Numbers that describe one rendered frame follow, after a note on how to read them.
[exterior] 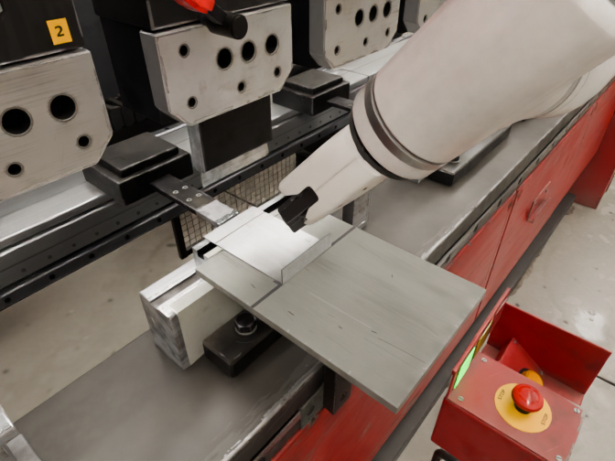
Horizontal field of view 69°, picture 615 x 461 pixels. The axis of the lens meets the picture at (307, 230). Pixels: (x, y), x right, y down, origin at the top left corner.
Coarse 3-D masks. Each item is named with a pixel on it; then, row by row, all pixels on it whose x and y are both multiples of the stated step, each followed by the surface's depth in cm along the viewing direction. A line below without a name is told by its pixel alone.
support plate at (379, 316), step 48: (240, 288) 48; (288, 288) 48; (336, 288) 48; (384, 288) 48; (432, 288) 48; (480, 288) 48; (288, 336) 43; (336, 336) 43; (384, 336) 43; (432, 336) 43; (384, 384) 39
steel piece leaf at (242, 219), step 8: (256, 208) 59; (240, 216) 58; (248, 216) 58; (256, 216) 58; (224, 224) 57; (232, 224) 57; (240, 224) 57; (216, 232) 55; (224, 232) 55; (208, 240) 54; (216, 240) 54
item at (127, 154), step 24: (120, 144) 67; (144, 144) 67; (168, 144) 67; (96, 168) 64; (120, 168) 61; (144, 168) 64; (168, 168) 66; (120, 192) 61; (144, 192) 64; (168, 192) 62; (192, 192) 62; (216, 216) 57
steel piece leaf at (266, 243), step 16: (256, 224) 57; (272, 224) 57; (224, 240) 54; (240, 240) 54; (256, 240) 54; (272, 240) 54; (288, 240) 54; (304, 240) 54; (320, 240) 51; (240, 256) 52; (256, 256) 52; (272, 256) 52; (288, 256) 52; (304, 256) 49; (272, 272) 50; (288, 272) 48
